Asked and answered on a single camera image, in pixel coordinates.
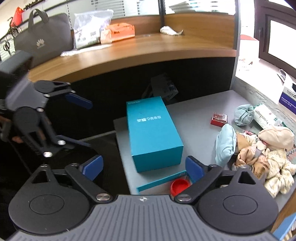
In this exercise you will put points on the grey Huawei laptop bag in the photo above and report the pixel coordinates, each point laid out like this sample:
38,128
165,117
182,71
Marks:
46,36

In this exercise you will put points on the red round cap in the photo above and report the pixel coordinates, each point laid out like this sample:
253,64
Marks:
178,186

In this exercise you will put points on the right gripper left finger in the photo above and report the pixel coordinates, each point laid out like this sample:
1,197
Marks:
82,175

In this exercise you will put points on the teal open box tray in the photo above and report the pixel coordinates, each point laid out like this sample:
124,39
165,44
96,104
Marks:
162,186

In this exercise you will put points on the teal box lid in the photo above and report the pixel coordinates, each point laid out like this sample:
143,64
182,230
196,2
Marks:
153,138

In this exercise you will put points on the red white box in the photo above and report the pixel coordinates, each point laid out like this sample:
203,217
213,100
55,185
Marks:
248,54

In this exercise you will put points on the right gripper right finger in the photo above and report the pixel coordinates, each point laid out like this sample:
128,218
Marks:
203,178

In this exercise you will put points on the red flag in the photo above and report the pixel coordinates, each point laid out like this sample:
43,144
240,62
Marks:
17,18

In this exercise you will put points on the white crumpled tissue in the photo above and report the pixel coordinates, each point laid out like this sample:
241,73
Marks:
169,31

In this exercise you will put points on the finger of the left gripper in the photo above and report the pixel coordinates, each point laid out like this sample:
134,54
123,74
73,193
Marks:
78,100
74,142

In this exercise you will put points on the dark green patterned sock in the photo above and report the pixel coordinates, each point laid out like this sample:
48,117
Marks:
291,154

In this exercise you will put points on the white bandage packet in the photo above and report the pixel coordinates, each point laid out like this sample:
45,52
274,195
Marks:
265,117

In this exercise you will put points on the light blue balled sock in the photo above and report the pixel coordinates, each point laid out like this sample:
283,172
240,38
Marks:
244,115

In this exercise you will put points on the glass desk partition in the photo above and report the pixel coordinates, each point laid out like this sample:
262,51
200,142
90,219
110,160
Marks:
120,8

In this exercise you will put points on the orange tissue pack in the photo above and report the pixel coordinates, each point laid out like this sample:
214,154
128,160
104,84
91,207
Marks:
116,32

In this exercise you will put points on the light blue folded cloth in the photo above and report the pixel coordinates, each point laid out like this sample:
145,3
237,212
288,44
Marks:
225,145

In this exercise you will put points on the blue white glove box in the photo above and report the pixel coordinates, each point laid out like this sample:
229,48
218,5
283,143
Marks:
288,96

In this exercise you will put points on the clear plastic bag pack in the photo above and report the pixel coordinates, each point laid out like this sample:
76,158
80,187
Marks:
88,25

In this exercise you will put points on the small red plastic case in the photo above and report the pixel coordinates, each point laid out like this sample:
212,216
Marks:
219,119

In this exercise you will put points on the cream beige cloth bundle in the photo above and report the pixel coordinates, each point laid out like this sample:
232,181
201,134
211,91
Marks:
278,136

